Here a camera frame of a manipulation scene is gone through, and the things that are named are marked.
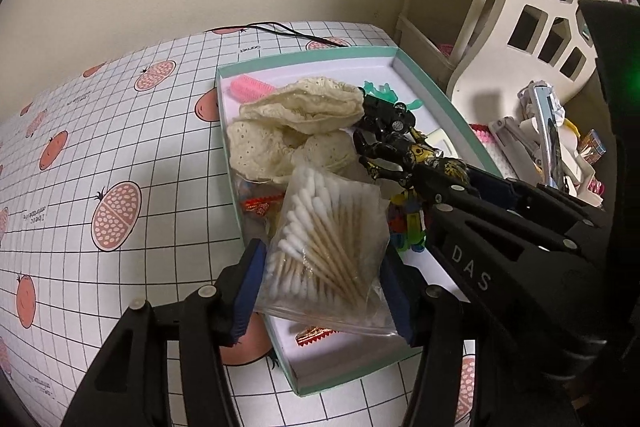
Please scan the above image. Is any multicolour plastic link toy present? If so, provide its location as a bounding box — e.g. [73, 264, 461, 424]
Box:
[387, 190, 425, 253]

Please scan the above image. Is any cream lace cloth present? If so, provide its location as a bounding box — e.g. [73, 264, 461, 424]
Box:
[226, 76, 364, 184]

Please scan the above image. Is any black toy car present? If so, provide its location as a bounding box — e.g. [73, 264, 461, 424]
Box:
[356, 94, 416, 135]

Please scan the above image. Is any white teal-rimmed tray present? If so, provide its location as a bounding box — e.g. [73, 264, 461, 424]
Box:
[216, 46, 497, 396]

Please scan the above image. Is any pink hair roller clip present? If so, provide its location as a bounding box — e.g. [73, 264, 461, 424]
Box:
[229, 75, 276, 104]

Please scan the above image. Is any black gold transformer toy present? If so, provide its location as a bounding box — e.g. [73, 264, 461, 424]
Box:
[352, 129, 470, 188]

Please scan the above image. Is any white phone stand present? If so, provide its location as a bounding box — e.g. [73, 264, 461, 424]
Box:
[489, 117, 544, 185]

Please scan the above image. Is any small colourful box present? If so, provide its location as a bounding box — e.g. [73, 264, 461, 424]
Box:
[577, 129, 606, 165]

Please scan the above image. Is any cotton swab bag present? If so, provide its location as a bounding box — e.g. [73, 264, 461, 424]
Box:
[257, 166, 396, 336]

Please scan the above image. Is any pink white crochet mat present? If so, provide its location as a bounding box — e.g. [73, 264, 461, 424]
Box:
[470, 124, 518, 179]

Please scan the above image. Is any black cable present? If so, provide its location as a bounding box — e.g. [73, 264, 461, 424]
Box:
[240, 20, 352, 49]

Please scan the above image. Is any yellow snack packet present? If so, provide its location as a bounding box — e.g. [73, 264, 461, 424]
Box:
[241, 193, 336, 347]

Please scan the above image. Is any green ribbon bow clip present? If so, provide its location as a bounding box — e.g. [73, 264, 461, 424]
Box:
[362, 80, 423, 110]

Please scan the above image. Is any pomegranate grid tablecloth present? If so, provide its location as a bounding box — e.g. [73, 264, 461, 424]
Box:
[0, 19, 476, 427]

